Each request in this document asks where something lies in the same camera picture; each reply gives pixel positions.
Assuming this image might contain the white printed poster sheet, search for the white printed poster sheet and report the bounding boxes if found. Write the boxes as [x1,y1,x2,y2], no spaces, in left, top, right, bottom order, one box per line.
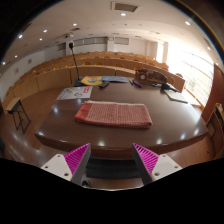
[55,85,94,102]

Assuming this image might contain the black desk device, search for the black desk device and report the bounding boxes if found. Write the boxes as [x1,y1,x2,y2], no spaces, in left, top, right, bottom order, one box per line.
[151,82,179,93]

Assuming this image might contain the red marker pen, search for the red marker pen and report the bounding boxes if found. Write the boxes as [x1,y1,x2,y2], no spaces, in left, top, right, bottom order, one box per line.
[132,79,143,89]

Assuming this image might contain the rows of wooden seats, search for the rows of wooden seats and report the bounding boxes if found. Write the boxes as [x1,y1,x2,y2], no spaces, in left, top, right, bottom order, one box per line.
[1,50,186,108]

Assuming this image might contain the yellow booklet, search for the yellow booklet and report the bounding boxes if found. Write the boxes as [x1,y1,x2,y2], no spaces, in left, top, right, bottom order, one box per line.
[80,75,104,87]

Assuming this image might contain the red checked towel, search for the red checked towel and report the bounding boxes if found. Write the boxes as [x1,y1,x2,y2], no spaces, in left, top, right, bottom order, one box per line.
[74,100,154,129]

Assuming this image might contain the black gooseneck desk microphone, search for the black gooseneck desk microphone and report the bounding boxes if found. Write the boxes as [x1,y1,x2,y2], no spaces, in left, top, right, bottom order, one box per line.
[68,41,87,88]

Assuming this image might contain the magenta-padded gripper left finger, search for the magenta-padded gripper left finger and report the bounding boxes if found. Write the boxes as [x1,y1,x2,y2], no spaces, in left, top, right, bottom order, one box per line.
[40,143,92,186]

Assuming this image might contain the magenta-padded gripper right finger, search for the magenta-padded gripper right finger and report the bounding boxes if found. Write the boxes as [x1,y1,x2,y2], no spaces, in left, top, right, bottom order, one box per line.
[131,143,183,186]

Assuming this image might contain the ceiling air vent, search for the ceiling air vent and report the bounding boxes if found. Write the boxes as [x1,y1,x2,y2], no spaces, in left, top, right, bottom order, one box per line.
[110,1,141,14]

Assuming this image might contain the wooden shelf unit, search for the wooden shelf unit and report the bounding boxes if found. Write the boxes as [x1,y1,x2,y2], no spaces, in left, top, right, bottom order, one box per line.
[205,102,224,158]

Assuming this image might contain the white notebook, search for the white notebook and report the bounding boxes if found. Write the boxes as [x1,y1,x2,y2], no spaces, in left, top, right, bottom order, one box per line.
[164,89,189,104]

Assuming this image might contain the wooden desk organizer box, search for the wooden desk organizer box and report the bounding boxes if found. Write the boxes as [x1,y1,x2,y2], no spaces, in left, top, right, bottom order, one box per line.
[134,68,168,85]

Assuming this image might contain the ceiling spot lights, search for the ceiling spot lights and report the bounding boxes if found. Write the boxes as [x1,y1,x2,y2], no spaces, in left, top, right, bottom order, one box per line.
[1,12,193,66]

